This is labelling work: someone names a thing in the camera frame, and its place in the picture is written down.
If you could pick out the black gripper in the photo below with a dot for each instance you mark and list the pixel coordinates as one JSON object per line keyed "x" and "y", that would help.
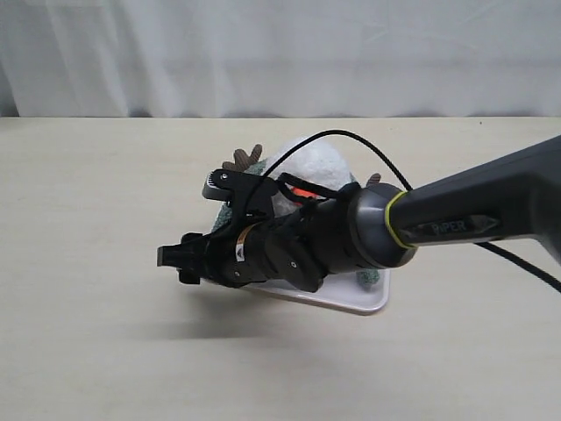
{"x": 302, "y": 248}

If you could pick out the white plush snowman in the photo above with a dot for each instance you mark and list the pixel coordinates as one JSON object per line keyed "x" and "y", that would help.
{"x": 319, "y": 163}

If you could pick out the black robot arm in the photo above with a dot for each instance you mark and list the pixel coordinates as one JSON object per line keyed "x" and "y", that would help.
{"x": 514, "y": 197}

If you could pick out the white rectangular tray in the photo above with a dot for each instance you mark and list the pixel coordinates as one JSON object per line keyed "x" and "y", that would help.
{"x": 348, "y": 293}

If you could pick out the white backdrop curtain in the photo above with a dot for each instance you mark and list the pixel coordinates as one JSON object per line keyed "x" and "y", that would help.
{"x": 289, "y": 59}

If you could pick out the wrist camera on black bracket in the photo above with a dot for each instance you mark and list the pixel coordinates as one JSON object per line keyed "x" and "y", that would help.
{"x": 247, "y": 195}

